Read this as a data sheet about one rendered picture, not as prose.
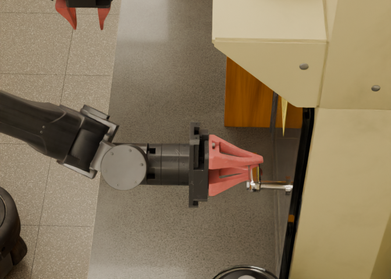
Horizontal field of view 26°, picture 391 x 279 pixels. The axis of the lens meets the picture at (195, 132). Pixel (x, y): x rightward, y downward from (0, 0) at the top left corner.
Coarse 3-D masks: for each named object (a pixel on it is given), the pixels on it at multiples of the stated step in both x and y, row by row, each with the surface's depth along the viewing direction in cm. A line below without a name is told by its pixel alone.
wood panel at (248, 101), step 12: (228, 60) 137; (228, 72) 140; (240, 72) 139; (228, 84) 142; (240, 84) 142; (252, 84) 142; (264, 84) 142; (228, 96) 144; (240, 96) 144; (252, 96) 144; (264, 96) 144; (228, 108) 146; (240, 108) 146; (252, 108) 146; (264, 108) 146; (228, 120) 149; (240, 120) 149; (252, 120) 149; (264, 120) 149
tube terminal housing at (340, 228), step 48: (336, 0) 79; (384, 0) 78; (336, 48) 83; (384, 48) 83; (336, 96) 89; (384, 96) 88; (336, 144) 95; (384, 144) 95; (336, 192) 102; (384, 192) 101; (336, 240) 110; (384, 240) 110
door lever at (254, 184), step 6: (252, 168) 112; (258, 168) 112; (252, 174) 111; (258, 174) 111; (252, 180) 109; (258, 180) 109; (252, 186) 109; (258, 186) 109; (264, 186) 109; (270, 186) 109; (276, 186) 109; (282, 186) 109
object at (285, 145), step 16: (288, 112) 111; (304, 112) 93; (288, 128) 111; (304, 128) 94; (272, 144) 140; (288, 144) 110; (304, 144) 96; (272, 160) 139; (288, 160) 110; (288, 176) 109; (288, 192) 108; (288, 208) 108; (288, 224) 109; (288, 240) 111
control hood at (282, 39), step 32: (224, 0) 86; (256, 0) 86; (288, 0) 86; (320, 0) 86; (224, 32) 83; (256, 32) 83; (288, 32) 83; (320, 32) 83; (256, 64) 85; (288, 64) 85; (320, 64) 85; (288, 96) 89
